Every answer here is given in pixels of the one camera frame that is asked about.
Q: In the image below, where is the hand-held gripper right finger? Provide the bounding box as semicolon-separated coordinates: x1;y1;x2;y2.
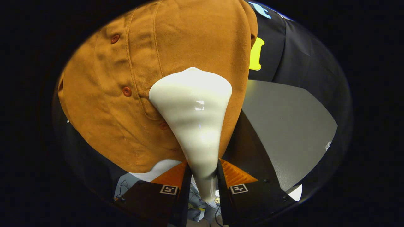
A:
217;159;295;226

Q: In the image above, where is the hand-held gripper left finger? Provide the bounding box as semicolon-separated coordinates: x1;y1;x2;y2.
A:
113;161;192;227

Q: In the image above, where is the white garment steamer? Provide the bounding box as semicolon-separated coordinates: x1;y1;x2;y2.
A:
149;67;233;202

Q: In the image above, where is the brown button-up shirt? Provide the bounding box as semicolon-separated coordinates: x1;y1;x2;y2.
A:
58;0;258;173

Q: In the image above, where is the white mannequin torso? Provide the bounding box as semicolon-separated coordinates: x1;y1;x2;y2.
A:
129;159;183;183

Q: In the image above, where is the grey table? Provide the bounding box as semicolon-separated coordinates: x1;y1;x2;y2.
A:
221;79;338;202

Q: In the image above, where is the black backdrop cloth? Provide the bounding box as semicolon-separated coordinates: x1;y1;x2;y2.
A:
52;2;353;202

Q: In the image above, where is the black floor cable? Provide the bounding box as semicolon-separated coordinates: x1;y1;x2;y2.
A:
115;180;131;200

